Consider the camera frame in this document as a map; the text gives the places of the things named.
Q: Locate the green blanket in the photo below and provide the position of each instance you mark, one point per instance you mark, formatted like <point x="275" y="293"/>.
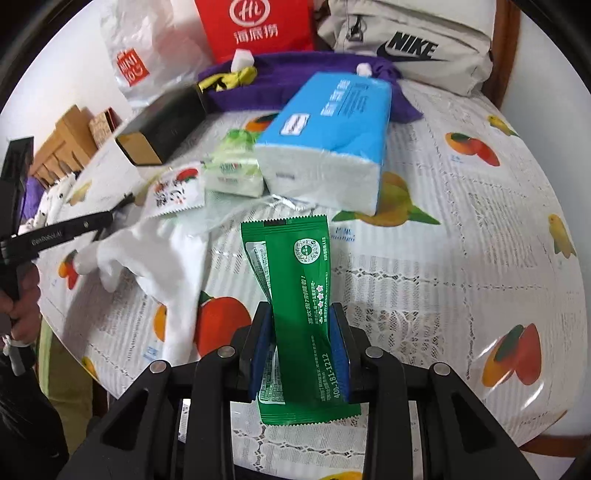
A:
<point x="69" y="369"/>

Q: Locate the polka dot pillow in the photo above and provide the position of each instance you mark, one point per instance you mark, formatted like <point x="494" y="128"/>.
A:
<point x="53" y="203"/>

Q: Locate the blue tissue pack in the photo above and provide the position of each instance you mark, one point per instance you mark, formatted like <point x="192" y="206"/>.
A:
<point x="323" y="138"/>

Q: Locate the person's left forearm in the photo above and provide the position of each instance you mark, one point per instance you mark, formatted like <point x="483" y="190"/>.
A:
<point x="27" y="424"/>

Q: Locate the small green tissue pack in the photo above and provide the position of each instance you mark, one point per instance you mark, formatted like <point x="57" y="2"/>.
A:
<point x="235" y="166"/>

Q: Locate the green snack packet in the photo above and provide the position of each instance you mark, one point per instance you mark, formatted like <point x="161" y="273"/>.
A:
<point x="300" y="277"/>

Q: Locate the brown illustrated notebook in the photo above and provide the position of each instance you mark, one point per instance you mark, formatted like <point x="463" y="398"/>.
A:
<point x="104" y="127"/>

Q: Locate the yellow black toy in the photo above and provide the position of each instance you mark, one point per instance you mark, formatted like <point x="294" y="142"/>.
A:
<point x="228" y="79"/>

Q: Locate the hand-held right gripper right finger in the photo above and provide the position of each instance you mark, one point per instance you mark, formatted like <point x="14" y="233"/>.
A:
<point x="342" y="355"/>

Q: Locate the red and white sachet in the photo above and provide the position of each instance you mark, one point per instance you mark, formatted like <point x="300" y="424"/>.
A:
<point x="173" y="191"/>

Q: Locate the red paper bag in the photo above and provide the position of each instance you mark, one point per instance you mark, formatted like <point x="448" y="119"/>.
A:
<point x="258" y="27"/>

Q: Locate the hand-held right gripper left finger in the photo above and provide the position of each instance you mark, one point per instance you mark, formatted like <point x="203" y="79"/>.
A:
<point x="261" y="360"/>

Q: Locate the grey fabric bag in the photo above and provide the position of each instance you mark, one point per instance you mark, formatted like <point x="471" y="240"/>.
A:
<point x="406" y="32"/>

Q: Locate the white sponge block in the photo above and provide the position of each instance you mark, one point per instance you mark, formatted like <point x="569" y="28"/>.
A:
<point x="243" y="60"/>

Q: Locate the clear plastic wrapper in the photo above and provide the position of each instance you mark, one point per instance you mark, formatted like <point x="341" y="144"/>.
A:
<point x="231" y="212"/>

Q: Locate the white plastic shopping bag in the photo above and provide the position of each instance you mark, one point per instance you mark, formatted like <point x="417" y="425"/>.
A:
<point x="152" y="50"/>

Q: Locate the person's left hand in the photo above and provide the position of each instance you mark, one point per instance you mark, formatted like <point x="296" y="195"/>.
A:
<point x="25" y="309"/>

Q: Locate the wooden headboard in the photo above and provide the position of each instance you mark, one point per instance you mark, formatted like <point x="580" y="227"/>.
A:
<point x="60" y="147"/>

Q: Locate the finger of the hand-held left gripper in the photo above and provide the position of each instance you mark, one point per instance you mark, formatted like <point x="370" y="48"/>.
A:
<point x="102" y="232"/>
<point x="122" y="206"/>

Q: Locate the dark tea box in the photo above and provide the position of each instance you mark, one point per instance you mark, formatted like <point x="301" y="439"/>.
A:
<point x="161" y="124"/>

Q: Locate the purple towel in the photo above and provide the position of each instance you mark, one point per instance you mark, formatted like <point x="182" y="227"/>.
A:
<point x="286" y="78"/>

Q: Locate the wooden door frame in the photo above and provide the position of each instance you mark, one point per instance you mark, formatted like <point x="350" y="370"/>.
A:
<point x="501" y="50"/>

